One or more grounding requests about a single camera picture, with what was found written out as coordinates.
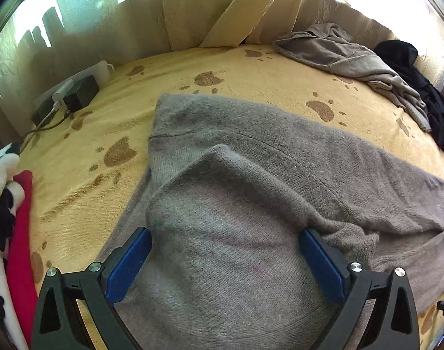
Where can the taupe knit sweater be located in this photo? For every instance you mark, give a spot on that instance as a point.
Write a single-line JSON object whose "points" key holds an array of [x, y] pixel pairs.
{"points": [[335, 51]]}

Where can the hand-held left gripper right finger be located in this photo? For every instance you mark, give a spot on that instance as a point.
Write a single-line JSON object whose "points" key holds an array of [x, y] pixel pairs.
{"points": [[324, 266]]}

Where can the black knit garment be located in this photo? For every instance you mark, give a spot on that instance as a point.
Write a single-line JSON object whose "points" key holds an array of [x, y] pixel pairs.
{"points": [[433, 102]]}

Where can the sheer white lace curtain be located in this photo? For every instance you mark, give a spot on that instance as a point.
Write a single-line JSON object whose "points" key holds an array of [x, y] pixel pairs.
{"points": [[98, 18]]}

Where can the yellow paw print blanket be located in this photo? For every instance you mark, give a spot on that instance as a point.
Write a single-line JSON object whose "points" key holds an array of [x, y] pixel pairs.
{"points": [[98, 189]]}

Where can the white power strip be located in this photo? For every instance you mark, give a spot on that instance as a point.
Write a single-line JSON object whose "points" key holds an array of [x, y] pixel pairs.
{"points": [[101, 71]]}

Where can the black charger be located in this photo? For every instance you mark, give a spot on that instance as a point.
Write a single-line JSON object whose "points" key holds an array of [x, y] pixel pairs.
{"points": [[81, 93]]}

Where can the small black adapter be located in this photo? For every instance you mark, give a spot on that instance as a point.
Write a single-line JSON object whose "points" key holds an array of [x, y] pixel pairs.
{"points": [[41, 111]]}

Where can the mauve knit sweater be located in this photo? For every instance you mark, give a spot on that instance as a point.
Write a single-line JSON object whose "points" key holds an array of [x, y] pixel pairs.
{"points": [[225, 226]]}

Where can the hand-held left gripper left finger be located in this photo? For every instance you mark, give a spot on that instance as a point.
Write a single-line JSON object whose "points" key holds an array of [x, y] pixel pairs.
{"points": [[129, 262]]}

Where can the red cloth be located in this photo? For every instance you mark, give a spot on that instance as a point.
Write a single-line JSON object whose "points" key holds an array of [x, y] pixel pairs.
{"points": [[19, 255]]}

